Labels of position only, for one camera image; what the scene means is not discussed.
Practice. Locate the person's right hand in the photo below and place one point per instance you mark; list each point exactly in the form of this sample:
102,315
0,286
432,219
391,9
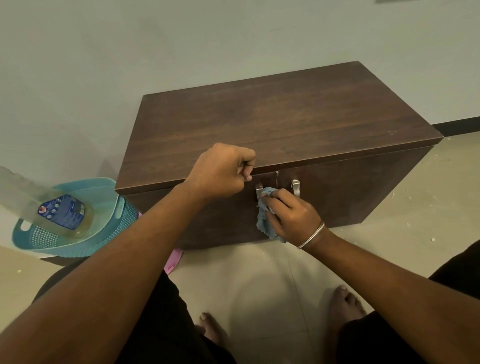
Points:
294,221

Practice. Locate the person's left hand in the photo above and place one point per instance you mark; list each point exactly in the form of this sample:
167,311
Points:
217,172

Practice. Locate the person's right fingers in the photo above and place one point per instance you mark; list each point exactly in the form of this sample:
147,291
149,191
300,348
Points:
275,204

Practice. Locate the person's left thumb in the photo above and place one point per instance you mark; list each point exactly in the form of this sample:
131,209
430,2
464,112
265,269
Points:
245,176

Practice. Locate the blue cleaning cloth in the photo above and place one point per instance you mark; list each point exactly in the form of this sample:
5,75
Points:
262,225

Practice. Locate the person's right forearm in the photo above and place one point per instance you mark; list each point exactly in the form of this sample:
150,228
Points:
393,296

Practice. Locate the person's left forearm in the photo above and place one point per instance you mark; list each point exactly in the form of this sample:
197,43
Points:
112,270

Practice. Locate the dark brown cabinet door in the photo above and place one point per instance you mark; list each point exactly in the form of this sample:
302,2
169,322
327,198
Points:
225,221
360,187

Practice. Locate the dark brown wooden cabinet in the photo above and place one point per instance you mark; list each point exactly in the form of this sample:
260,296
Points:
285,112

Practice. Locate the pink plastic dustpan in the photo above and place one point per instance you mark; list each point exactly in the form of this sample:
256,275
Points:
173,260

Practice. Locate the person's right foot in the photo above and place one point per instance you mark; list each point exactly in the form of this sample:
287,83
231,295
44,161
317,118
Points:
343,309

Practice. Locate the person's foot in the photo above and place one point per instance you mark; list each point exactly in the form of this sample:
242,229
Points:
343,309
213,330

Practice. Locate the person's left foot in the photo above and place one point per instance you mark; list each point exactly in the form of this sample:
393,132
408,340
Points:
213,330

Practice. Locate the teal plastic basket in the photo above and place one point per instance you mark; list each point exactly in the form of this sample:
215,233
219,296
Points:
108,210

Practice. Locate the person's black trousers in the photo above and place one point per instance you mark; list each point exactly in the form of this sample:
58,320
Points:
165,322

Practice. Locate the clear bottle with blue label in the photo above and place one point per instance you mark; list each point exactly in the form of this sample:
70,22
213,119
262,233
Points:
62,212

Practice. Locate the dark brown skirting board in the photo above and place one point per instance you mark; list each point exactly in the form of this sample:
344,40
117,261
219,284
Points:
457,126

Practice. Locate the grey wall fixture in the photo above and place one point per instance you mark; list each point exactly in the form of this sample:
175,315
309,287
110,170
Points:
392,1

